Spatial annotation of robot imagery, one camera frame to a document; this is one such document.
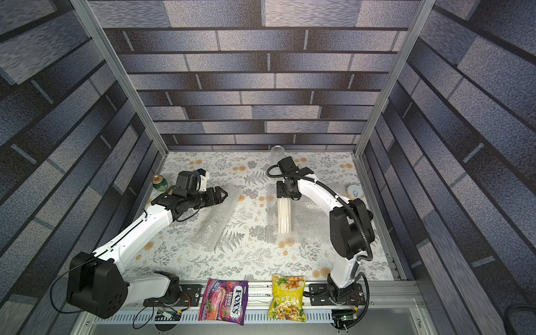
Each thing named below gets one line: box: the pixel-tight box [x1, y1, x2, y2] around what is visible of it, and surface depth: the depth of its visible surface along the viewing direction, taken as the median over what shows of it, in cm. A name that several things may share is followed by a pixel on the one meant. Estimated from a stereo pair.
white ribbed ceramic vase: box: [277, 198, 292, 234], surface depth 87 cm
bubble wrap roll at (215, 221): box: [190, 185, 244, 252], surface depth 85 cm
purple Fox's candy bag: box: [198, 278, 250, 326], surface depth 72 cm
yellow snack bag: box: [268, 273, 307, 324], surface depth 71 cm
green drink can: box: [151, 174, 169, 193], surface depth 97 cm
